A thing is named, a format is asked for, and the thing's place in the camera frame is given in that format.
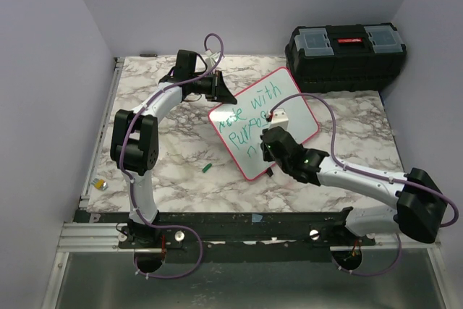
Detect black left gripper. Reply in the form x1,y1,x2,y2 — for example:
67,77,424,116
188,70,236,103

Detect pink framed whiteboard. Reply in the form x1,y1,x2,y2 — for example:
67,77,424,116
208,67,300,181

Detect green marker cap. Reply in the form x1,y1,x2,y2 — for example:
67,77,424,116
202,163,212,173

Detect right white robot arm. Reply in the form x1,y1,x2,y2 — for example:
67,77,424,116
260,127,449,245

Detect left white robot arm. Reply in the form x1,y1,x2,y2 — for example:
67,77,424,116
110,50,237,247

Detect blue tape piece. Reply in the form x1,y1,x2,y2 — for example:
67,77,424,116
251,213,263,224

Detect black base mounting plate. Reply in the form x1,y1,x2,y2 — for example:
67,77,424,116
75,208,375,263

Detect black plastic toolbox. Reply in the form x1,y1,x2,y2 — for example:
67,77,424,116
284,22,407,93

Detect small yellow metal connector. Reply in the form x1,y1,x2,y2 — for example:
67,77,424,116
91,178,108,191

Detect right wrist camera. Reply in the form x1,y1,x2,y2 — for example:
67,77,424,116
267,108,289,130

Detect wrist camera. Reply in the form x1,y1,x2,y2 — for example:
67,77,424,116
267,108,289,130
203,49,221,70

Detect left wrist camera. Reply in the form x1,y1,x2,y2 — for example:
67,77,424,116
203,49,221,70

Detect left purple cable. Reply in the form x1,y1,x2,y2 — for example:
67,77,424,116
118,33,226,281

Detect purple cable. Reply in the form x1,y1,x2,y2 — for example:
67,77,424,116
118,33,226,281
266,92,459,277

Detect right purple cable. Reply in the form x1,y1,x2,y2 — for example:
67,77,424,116
266,92,459,277

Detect aluminium table edge rail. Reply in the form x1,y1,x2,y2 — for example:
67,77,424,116
41,57,125,308

